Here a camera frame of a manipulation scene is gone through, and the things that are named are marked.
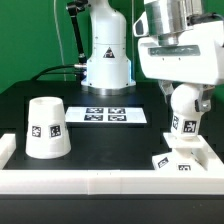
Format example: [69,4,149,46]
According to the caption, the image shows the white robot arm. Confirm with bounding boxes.
[82,0,224,112]

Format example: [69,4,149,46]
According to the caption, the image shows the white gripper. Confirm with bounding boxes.
[138,21,224,112]

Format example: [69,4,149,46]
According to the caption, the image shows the white lamp bulb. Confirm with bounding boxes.
[171,84,203,139]

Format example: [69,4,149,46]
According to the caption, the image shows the white cable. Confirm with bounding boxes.
[53,0,66,67]

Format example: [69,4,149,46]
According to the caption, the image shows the white U-shaped fence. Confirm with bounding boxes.
[0,134,224,195]

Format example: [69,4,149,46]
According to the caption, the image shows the white lamp base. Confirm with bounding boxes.
[152,133,212,172]

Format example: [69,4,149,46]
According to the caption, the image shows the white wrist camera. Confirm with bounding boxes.
[133,12,152,37]

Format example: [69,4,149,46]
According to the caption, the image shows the white marker sheet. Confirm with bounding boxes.
[65,107,147,124]

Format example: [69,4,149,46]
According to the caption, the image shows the white lamp shade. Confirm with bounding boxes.
[26,97,71,159]

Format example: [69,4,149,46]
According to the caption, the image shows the black cable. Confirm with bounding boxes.
[30,63,88,82]

